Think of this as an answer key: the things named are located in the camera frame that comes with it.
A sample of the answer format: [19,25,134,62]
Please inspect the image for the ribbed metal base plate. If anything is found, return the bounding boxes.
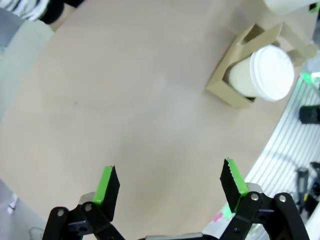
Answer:
[204,74,320,240]

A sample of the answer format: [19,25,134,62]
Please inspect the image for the person in zebra striped jacket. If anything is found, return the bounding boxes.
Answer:
[0,0,66,25]

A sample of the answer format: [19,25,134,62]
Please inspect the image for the brown cardboard cup carrier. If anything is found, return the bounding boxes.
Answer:
[205,21,318,110]

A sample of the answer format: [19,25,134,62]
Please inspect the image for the white paper cup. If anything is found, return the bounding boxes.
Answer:
[223,57,258,99]
[261,0,320,16]

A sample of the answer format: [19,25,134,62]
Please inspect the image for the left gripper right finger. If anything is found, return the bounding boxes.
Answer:
[217,157,309,240]

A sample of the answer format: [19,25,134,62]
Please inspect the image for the black round object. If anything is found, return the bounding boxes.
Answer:
[298,104,320,125]

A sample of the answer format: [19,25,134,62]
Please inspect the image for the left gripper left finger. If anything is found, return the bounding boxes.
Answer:
[42,164,126,240]

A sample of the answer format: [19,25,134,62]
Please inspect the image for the white plastic cup lid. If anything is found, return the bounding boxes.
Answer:
[249,44,295,102]

